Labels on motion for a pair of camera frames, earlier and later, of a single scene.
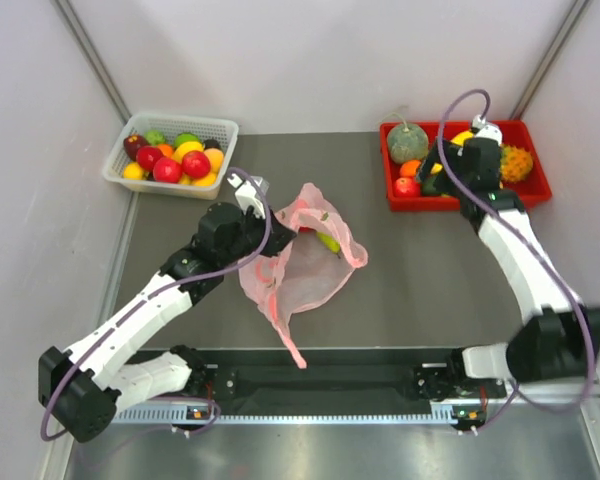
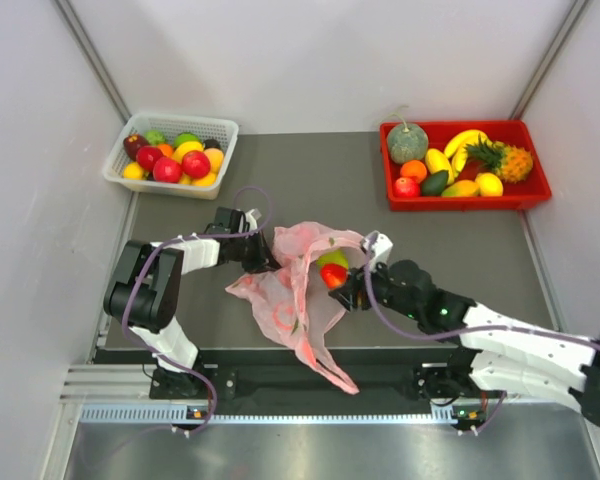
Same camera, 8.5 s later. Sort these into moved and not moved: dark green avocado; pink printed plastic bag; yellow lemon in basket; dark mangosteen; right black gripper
Moved: right black gripper; pink printed plastic bag
Not moved: yellow lemon in basket; dark mangosteen; dark green avocado
